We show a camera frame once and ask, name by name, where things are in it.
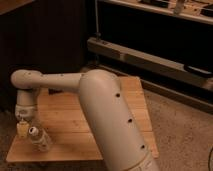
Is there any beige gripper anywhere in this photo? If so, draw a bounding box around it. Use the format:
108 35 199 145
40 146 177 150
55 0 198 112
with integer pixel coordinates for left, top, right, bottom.
15 90 38 138

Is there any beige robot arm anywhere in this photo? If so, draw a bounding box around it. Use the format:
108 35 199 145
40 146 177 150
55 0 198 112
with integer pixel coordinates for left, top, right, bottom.
11 69 160 171

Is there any clear plastic bottle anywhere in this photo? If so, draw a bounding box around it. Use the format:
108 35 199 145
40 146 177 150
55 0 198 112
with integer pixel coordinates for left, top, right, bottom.
28 126 52 152

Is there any wooden table board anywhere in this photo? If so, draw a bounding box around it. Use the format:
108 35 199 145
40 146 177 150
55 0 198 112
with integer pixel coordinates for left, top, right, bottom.
6 77 159 162

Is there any metal vertical pole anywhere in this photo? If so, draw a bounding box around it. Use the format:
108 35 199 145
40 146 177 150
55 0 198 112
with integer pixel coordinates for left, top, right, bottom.
94 0 101 41

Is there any background shelf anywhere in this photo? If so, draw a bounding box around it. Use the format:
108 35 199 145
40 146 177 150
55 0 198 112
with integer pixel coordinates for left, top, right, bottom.
101 0 213 25

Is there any grey metal rail beam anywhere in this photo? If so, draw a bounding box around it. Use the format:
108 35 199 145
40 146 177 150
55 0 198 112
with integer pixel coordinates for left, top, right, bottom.
87 37 213 92

